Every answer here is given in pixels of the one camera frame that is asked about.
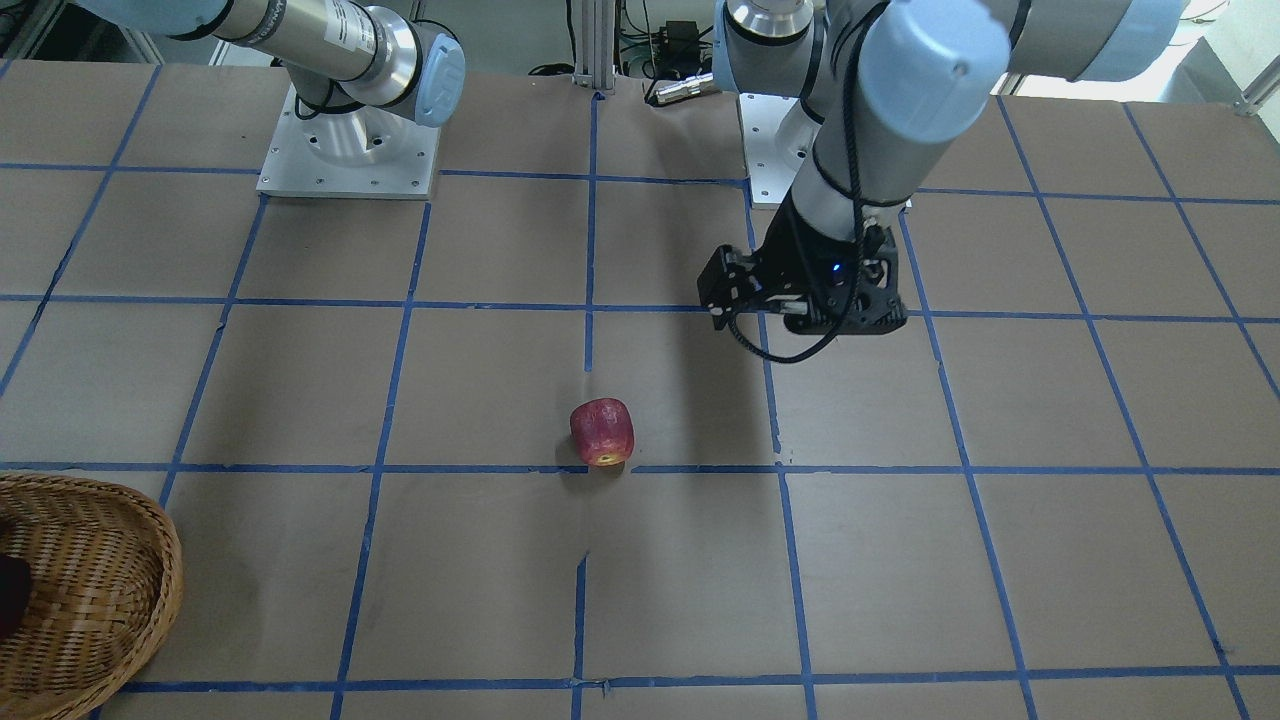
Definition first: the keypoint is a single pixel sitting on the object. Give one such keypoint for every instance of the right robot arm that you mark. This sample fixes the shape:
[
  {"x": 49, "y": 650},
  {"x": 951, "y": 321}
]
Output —
[{"x": 375, "y": 56}]

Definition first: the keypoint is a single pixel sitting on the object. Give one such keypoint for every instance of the wicker basket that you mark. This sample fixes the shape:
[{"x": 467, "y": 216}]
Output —
[{"x": 107, "y": 582}]

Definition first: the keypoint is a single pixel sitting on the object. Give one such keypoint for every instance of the red yellow apple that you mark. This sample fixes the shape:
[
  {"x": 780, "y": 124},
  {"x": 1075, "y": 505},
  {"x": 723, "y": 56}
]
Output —
[{"x": 602, "y": 432}]

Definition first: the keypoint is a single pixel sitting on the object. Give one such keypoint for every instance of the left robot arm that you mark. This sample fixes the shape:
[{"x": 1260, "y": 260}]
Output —
[{"x": 888, "y": 86}]

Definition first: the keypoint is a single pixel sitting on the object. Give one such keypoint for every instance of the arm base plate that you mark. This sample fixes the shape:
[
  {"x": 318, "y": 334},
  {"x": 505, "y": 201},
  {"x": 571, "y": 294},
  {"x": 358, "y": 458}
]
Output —
[
  {"x": 363, "y": 154},
  {"x": 780, "y": 150}
]

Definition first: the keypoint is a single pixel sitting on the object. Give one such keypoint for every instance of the dark red apple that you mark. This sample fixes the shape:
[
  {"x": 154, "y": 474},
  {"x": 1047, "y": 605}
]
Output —
[{"x": 16, "y": 589}]

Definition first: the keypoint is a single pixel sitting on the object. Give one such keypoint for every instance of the aluminium frame post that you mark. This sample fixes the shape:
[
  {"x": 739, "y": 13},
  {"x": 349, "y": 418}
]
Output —
[{"x": 595, "y": 39}]

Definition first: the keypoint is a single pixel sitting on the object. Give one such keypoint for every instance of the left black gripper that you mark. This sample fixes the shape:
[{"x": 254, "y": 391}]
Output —
[{"x": 791, "y": 264}]

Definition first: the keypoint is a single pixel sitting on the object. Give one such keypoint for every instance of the black power adapter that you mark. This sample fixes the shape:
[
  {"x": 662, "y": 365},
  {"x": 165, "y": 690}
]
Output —
[{"x": 677, "y": 46}]

